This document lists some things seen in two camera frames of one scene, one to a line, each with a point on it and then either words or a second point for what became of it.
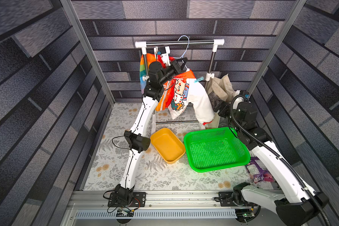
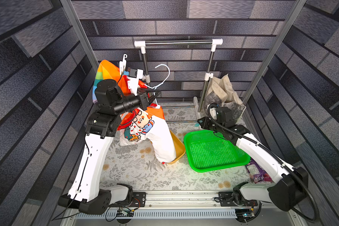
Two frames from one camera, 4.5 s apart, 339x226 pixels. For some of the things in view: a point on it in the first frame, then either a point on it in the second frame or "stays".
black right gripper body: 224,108 → 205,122
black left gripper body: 173,68 → 141,100
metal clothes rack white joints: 209,76 stays
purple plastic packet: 257,172 stays
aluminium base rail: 89,208 stays
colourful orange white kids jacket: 182,89 → 148,125
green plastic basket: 214,149 stays
